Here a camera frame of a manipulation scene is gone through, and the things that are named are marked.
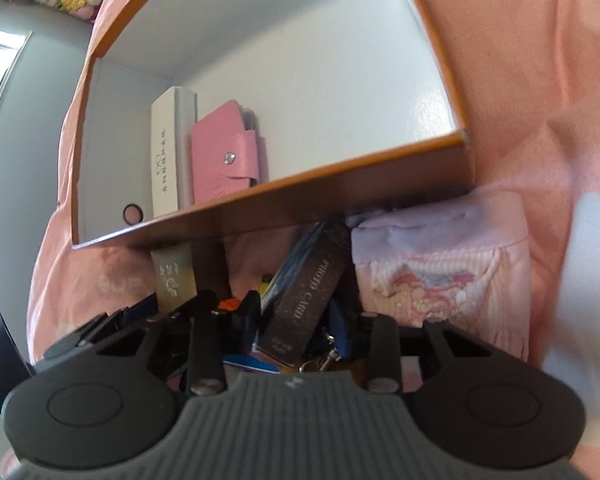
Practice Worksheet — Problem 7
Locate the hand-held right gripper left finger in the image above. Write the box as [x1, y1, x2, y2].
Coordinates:
[97, 290, 262, 396]

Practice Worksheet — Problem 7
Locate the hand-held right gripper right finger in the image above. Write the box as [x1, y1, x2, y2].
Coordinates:
[330, 307, 481, 392]

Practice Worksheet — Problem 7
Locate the blue lanyard with keys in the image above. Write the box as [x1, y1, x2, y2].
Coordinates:
[300, 332, 361, 373]

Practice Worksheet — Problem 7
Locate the black photo card box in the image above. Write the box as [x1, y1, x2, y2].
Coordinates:
[256, 220, 352, 365]

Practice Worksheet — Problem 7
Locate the gold box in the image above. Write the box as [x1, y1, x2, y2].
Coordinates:
[150, 245, 199, 313]

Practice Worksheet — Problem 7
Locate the pink striped plush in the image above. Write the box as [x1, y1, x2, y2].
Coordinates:
[350, 192, 531, 361]

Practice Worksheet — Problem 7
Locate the orange cardboard box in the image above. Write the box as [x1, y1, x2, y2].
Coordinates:
[71, 0, 476, 250]

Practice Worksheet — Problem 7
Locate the blue card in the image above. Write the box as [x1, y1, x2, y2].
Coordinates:
[222, 354, 281, 373]

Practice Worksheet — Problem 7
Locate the pink snap card wallet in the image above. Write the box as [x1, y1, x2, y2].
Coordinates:
[190, 100, 261, 206]

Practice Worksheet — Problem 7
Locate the white slim box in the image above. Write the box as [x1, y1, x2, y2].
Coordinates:
[150, 86, 198, 220]

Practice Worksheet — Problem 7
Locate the dark rectangular object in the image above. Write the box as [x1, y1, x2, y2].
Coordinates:
[0, 311, 33, 413]

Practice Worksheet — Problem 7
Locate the pink printed blanket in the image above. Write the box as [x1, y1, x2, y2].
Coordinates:
[0, 0, 600, 480]

